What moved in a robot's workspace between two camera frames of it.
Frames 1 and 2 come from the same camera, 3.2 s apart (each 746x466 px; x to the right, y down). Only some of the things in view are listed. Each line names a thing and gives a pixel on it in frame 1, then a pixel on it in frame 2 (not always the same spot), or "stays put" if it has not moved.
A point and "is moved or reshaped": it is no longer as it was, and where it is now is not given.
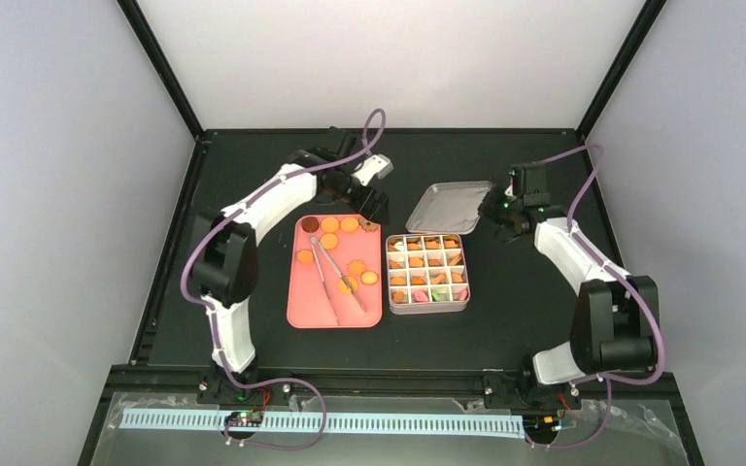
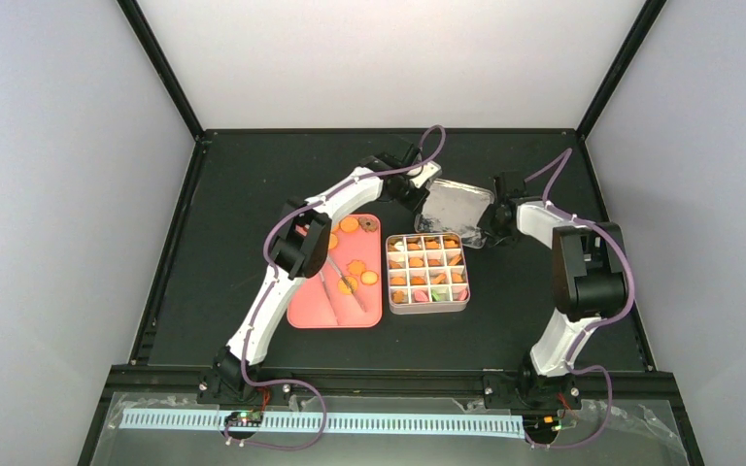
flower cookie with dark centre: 367,225 stays put
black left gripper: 371,212 → 416,202
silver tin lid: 450,208 is moved or reshaped
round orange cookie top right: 349,224 stays put
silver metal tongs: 316,247 stays put
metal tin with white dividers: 426,273 stays put
